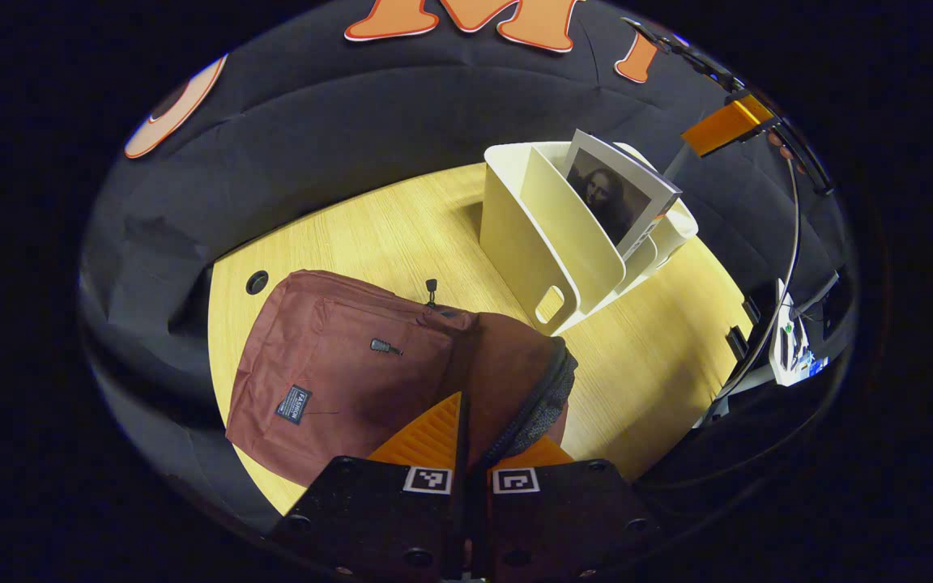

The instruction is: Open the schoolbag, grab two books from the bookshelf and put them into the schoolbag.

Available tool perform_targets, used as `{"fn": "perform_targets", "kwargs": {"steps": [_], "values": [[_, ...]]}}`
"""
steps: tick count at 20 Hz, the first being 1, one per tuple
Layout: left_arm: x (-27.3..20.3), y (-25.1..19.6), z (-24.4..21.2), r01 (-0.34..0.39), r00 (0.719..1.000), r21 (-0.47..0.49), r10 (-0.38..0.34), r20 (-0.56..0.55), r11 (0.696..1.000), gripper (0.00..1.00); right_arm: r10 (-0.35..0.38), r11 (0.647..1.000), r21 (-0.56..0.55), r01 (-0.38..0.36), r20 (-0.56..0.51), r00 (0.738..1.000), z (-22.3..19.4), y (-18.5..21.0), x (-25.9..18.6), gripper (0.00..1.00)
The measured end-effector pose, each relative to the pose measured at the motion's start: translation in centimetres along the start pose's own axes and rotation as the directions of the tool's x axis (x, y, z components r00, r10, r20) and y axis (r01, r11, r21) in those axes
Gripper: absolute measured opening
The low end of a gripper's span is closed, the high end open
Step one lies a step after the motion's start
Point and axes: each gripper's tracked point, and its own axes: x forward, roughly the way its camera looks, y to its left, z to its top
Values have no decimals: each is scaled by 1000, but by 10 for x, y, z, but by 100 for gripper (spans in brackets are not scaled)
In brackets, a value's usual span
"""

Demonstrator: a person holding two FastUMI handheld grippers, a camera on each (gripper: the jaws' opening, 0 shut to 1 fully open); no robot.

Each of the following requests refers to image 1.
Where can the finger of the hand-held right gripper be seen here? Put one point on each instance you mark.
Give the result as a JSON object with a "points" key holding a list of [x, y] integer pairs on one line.
{"points": [[726, 125]]}

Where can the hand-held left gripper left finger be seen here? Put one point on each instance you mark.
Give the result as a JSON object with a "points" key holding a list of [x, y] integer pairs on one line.
{"points": [[385, 526]]}

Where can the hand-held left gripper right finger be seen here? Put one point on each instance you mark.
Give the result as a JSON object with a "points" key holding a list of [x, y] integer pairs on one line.
{"points": [[564, 526]]}

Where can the white portrait cover book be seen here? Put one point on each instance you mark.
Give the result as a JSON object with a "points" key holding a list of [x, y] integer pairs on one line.
{"points": [[604, 194]]}

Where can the maroon schoolbag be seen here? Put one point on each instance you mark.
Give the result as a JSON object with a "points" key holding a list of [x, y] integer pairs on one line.
{"points": [[337, 380]]}

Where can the white bookshelf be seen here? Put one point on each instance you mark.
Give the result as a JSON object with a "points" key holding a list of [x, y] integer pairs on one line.
{"points": [[531, 243]]}

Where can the thin black pole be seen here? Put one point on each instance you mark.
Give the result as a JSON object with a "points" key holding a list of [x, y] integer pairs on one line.
{"points": [[795, 235]]}

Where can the white electronic device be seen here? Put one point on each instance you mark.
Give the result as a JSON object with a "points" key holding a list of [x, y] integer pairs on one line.
{"points": [[790, 348]]}

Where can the black backdrop cloth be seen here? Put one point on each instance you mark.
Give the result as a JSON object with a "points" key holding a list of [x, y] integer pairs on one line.
{"points": [[353, 129]]}

